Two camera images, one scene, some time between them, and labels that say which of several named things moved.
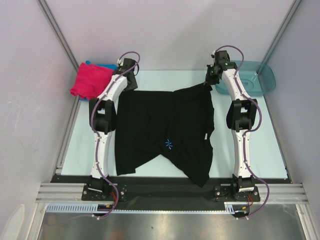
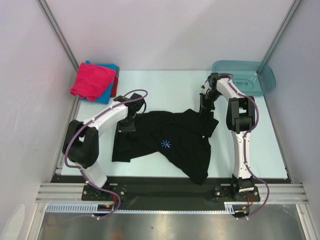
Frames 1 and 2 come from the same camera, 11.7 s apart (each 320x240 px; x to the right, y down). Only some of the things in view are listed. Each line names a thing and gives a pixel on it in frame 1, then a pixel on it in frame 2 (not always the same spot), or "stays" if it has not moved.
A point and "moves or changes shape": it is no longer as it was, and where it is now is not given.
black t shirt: [177, 127] moves or changes shape
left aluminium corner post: [58, 32] stays
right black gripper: [209, 80] to [204, 105]
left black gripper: [133, 86] to [122, 128]
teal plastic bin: [256, 78] stays
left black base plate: [108, 193] stays
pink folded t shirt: [91, 80] stays
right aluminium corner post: [295, 5] stays
